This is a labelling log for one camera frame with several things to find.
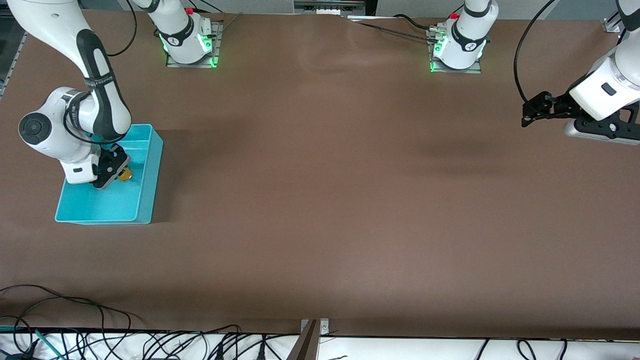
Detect turquoise plastic bin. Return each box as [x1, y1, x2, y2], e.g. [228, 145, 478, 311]
[54, 123, 164, 225]

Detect grey power strip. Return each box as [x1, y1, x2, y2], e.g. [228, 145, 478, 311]
[293, 0, 367, 16]

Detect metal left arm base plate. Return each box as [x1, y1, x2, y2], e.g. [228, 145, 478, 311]
[429, 26, 484, 75]

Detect aluminium frame rail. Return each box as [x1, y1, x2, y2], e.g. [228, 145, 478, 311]
[0, 30, 27, 98]

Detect thick black cable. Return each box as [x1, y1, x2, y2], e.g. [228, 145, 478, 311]
[393, 13, 436, 32]

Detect black cable loop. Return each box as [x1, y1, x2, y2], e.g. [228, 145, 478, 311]
[0, 284, 133, 360]

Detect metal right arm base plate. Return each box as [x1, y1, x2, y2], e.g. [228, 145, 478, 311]
[165, 20, 224, 69]

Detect thin black cable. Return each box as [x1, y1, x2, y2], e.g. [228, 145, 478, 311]
[356, 21, 435, 42]

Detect thin grey cable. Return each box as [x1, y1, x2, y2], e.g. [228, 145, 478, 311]
[218, 12, 244, 36]

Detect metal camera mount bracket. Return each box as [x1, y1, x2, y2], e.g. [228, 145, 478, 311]
[287, 318, 330, 360]

